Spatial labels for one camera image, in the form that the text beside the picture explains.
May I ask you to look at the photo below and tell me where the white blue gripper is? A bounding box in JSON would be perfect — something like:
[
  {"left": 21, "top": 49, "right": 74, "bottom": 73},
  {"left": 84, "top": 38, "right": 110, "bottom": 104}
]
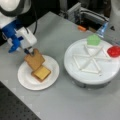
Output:
[{"left": 2, "top": 24, "right": 37, "bottom": 54}]

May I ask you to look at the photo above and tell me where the toast bread slice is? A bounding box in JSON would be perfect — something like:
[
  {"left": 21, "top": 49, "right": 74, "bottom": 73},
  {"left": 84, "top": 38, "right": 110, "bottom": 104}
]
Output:
[
  {"left": 31, "top": 72, "right": 51, "bottom": 82},
  {"left": 24, "top": 49, "right": 45, "bottom": 70}
]

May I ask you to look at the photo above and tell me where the yellow cheese slice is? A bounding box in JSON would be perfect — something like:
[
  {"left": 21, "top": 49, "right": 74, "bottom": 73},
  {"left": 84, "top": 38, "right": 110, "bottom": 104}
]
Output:
[{"left": 32, "top": 65, "right": 51, "bottom": 75}]

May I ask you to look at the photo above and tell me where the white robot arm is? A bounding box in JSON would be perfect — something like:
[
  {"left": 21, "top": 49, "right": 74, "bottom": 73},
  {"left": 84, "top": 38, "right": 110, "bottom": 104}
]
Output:
[{"left": 0, "top": 0, "right": 37, "bottom": 54}]

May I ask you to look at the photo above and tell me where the white paper plate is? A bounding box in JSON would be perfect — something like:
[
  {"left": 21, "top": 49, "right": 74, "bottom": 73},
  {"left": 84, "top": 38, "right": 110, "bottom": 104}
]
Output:
[{"left": 18, "top": 55, "right": 59, "bottom": 90}]

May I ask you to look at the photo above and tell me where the orange small object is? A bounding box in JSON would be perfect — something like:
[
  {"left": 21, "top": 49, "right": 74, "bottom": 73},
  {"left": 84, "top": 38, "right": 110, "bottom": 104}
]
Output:
[{"left": 78, "top": 26, "right": 86, "bottom": 31}]

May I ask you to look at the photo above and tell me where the green lettuce piece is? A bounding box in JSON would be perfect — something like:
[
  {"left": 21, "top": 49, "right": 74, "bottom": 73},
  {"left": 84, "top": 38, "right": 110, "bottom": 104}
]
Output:
[{"left": 87, "top": 34, "right": 101, "bottom": 46}]

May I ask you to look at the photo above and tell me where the white round divided tray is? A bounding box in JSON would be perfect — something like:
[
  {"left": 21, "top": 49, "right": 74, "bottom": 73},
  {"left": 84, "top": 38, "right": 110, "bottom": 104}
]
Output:
[{"left": 64, "top": 39, "right": 120, "bottom": 85}]

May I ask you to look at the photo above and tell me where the red tomato slice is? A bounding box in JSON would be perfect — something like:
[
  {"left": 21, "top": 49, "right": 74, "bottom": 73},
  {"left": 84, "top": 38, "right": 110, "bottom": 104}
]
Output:
[{"left": 107, "top": 46, "right": 120, "bottom": 57}]

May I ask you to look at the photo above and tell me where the grey metal frame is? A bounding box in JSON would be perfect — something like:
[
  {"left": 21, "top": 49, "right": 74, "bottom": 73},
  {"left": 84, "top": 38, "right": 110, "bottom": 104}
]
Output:
[{"left": 59, "top": 0, "right": 108, "bottom": 29}]

